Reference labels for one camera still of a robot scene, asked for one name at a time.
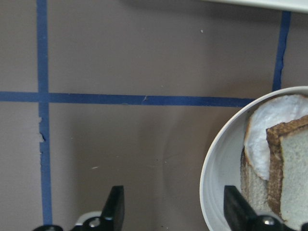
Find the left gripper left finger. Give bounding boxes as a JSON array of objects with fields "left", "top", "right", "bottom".
[{"left": 100, "top": 185, "right": 125, "bottom": 231}]

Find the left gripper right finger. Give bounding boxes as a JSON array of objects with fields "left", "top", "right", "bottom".
[{"left": 223, "top": 185, "right": 257, "bottom": 231}]

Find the white round plate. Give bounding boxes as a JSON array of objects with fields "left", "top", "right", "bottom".
[{"left": 199, "top": 86, "right": 308, "bottom": 231}]

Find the bread slice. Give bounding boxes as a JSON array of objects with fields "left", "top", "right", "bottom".
[
  {"left": 266, "top": 115, "right": 308, "bottom": 230},
  {"left": 240, "top": 147, "right": 272, "bottom": 212}
]

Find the bread slice on plate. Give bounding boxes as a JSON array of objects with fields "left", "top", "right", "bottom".
[{"left": 240, "top": 147, "right": 272, "bottom": 212}]

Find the fried egg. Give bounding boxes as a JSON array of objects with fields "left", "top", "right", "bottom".
[{"left": 244, "top": 94, "right": 308, "bottom": 180}]

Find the white bear tray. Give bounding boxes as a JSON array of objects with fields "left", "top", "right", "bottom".
[{"left": 208, "top": 0, "right": 308, "bottom": 13}]

